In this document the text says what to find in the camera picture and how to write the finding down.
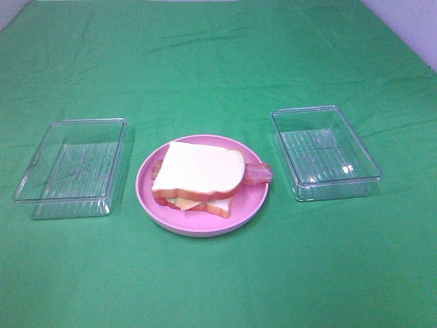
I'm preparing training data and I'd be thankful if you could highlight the bread slice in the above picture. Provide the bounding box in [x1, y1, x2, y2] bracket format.
[152, 141, 246, 202]
[155, 197, 232, 219]

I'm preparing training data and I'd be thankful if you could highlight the bacon strip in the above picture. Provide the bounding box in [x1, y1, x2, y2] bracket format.
[242, 163, 273, 185]
[151, 159, 163, 180]

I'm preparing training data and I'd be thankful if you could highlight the yellow cheese slice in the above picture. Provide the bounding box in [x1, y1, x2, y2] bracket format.
[175, 197, 202, 210]

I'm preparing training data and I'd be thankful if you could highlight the pink round plate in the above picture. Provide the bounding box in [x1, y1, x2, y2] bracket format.
[135, 143, 269, 237]

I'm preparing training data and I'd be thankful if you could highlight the right clear plastic tray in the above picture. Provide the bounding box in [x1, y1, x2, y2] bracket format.
[270, 105, 383, 202]

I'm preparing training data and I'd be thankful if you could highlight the clear plastic tray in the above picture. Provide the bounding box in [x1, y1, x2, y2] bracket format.
[13, 118, 127, 219]
[270, 105, 383, 202]

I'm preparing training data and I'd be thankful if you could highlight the left clear plastic tray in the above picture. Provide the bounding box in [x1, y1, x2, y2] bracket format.
[13, 118, 127, 219]

